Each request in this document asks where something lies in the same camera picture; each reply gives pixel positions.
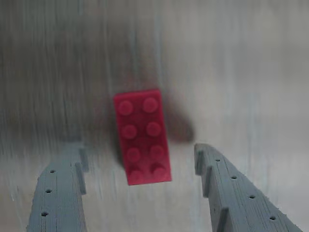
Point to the white plastic gripper finger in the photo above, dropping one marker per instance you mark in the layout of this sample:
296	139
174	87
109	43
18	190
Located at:
60	193
241	205

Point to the red lego brick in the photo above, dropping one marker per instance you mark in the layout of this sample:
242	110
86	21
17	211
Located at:
142	135

